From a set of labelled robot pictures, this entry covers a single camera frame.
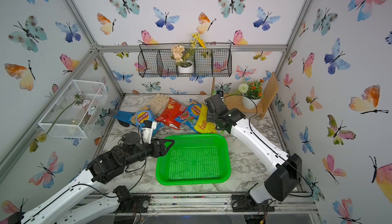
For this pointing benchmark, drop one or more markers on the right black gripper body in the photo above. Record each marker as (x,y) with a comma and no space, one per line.
(216,121)

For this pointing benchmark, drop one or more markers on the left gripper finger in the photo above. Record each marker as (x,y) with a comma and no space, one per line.
(164,150)
(166,144)

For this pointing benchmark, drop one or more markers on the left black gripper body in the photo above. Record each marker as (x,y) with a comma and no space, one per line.
(144,151)

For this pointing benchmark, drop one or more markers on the yellow chip bag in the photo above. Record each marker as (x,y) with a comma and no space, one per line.
(203,126)

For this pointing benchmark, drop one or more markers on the blue lime chip bag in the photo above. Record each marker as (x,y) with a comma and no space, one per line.
(139,118)

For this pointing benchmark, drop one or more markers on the blue tomato chip bag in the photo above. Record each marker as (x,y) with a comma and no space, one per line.
(190,115)

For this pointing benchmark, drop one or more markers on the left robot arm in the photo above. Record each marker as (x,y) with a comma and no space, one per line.
(100,171)

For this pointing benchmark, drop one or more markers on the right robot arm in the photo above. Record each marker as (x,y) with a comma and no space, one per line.
(285,170)

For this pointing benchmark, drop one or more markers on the green plastic basket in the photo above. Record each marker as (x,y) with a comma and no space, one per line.
(195,159)

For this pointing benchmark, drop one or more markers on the wooden corner shelf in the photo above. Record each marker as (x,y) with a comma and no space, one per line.
(270,91)

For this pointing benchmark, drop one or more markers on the red chip bag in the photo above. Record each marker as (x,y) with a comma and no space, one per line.
(170,113)

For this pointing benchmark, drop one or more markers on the white pot green plant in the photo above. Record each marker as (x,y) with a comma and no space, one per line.
(252,93)

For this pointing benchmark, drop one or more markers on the beige work glove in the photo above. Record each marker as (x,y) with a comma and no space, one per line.
(156,104)

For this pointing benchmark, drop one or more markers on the white pot beige flowers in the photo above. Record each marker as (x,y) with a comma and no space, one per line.
(185,64)

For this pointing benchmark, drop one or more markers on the pink artificial flower stem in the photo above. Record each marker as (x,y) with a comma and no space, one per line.
(70,113)

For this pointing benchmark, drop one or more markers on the yellow artificial flower sprig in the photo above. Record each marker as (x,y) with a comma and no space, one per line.
(195,43)

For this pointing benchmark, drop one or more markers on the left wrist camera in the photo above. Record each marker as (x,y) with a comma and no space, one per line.
(147,131)

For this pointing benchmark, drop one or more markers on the white wire mesh box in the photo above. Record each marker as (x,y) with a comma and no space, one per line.
(95,91)

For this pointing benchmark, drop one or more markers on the black wire wall basket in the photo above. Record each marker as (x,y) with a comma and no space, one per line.
(155,60)

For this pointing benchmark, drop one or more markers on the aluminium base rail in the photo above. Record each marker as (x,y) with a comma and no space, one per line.
(186,204)

